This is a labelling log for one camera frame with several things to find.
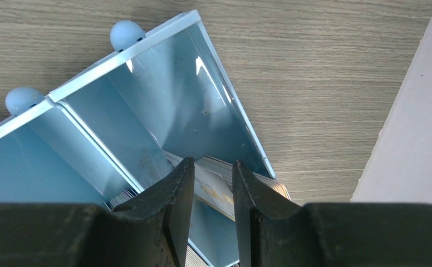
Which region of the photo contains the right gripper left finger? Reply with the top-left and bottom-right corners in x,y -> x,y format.
0,157 -> 195,266

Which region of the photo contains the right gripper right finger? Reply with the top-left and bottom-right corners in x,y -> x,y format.
232,161 -> 432,266

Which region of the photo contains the black card in tray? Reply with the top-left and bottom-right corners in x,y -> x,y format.
104,189 -> 138,210

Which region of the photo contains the white card in tray end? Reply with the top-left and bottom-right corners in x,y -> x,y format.
164,150 -> 235,221

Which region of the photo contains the orange card stack in tray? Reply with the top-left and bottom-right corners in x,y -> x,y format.
197,156 -> 292,201

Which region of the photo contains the blue three-compartment tray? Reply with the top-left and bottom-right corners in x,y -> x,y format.
0,10 -> 275,266

